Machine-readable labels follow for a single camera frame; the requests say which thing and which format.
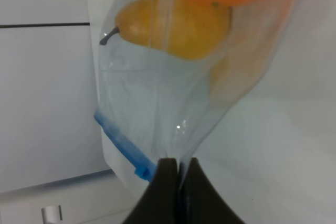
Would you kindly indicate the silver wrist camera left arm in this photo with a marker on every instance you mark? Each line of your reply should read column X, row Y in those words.
column 52, row 214

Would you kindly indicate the yellow pear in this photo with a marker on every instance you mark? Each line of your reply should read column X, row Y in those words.
column 182, row 28

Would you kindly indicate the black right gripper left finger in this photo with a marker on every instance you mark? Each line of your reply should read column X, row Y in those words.
column 157, row 204

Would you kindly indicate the clear zip bag blue seal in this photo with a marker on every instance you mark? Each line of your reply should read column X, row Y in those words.
column 154, row 105

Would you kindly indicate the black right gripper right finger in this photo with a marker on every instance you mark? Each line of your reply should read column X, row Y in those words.
column 198, row 200

